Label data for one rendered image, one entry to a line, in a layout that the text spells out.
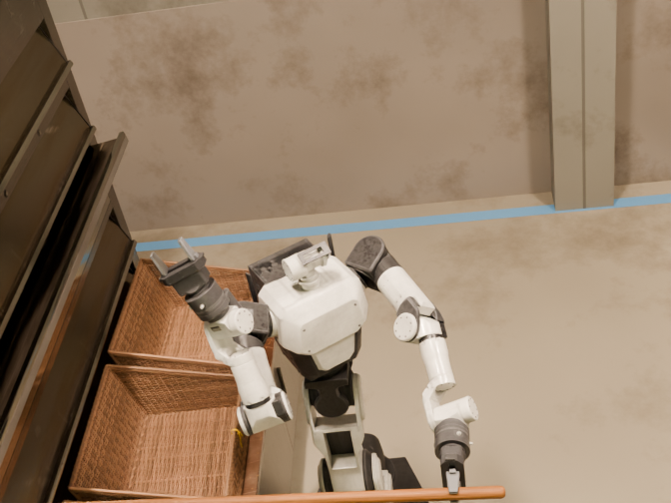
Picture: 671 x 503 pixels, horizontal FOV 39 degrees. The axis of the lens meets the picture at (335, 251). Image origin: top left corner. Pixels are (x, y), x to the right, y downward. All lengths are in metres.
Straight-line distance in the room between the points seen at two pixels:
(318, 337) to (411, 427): 1.53
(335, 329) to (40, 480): 0.98
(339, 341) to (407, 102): 2.50
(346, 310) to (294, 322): 0.16
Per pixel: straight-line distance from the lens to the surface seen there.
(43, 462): 3.04
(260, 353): 2.57
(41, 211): 3.15
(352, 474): 3.10
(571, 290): 4.70
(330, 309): 2.62
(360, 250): 2.73
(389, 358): 4.43
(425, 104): 5.03
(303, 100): 5.05
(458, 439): 2.41
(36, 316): 2.86
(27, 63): 3.31
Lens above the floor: 3.03
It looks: 36 degrees down
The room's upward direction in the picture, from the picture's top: 12 degrees counter-clockwise
